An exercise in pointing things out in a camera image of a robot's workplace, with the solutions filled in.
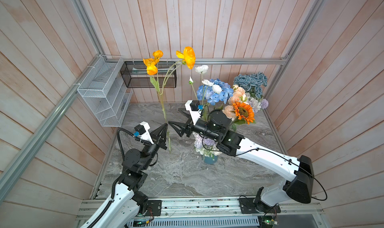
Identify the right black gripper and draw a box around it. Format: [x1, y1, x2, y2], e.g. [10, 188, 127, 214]
[170, 109, 220, 143]

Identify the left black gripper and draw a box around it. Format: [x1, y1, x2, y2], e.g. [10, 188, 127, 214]
[140, 123, 168, 170]

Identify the green leafy flower bunch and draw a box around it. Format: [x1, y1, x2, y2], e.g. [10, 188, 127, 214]
[193, 132, 222, 158]

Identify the pale peach rose spray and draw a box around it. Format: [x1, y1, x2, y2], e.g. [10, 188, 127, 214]
[222, 91, 248, 121]

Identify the teal ceramic vase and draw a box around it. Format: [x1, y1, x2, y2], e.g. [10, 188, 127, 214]
[203, 155, 218, 164]

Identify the white flower stem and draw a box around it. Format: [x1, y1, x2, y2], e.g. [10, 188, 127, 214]
[189, 65, 223, 106]

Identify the yellow orange flower stem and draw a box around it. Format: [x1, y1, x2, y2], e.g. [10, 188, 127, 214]
[142, 46, 197, 152]

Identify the orange flower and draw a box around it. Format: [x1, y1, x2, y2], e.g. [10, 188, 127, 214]
[231, 102, 255, 131]

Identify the pink white hydrangea bouquet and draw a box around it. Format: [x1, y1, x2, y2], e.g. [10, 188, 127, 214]
[246, 97, 269, 113]

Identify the teal blue rose bouquet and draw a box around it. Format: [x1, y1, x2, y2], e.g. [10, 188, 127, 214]
[234, 72, 268, 99]

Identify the blue hydrangea mixed bouquet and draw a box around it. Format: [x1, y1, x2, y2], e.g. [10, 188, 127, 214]
[197, 79, 234, 106]

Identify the peach rose stem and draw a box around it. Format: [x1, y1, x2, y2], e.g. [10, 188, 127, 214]
[233, 85, 246, 97]

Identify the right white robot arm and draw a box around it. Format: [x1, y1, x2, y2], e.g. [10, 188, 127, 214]
[169, 110, 316, 207]

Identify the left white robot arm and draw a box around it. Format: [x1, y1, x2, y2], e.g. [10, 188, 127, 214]
[82, 122, 168, 228]

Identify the black mesh basket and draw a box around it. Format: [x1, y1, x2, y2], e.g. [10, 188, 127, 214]
[120, 61, 175, 88]

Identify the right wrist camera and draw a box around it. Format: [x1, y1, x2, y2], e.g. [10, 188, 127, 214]
[185, 100, 203, 125]

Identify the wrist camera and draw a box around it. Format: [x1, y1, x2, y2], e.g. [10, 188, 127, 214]
[134, 121, 154, 144]
[185, 100, 203, 125]

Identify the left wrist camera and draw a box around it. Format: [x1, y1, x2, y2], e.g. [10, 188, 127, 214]
[134, 121, 154, 144]

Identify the white wire mesh shelf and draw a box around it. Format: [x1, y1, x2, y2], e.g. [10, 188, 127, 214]
[78, 55, 133, 127]

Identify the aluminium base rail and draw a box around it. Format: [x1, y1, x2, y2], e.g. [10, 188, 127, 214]
[94, 196, 330, 228]

